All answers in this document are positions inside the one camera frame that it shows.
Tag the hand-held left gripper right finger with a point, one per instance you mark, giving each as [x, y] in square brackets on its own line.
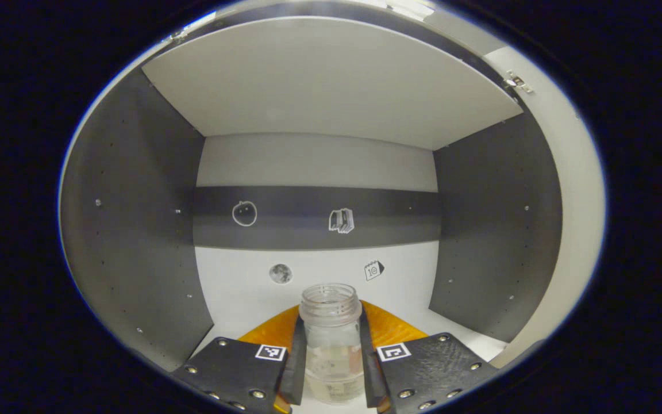
[371, 374]

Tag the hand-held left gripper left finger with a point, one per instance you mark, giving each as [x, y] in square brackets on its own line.
[295, 374]

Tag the clear glass bottle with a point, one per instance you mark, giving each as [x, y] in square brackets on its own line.
[331, 345]

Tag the grey cabinet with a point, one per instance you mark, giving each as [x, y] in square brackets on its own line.
[135, 230]

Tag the grey cabinet door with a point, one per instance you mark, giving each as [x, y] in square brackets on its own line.
[578, 230]

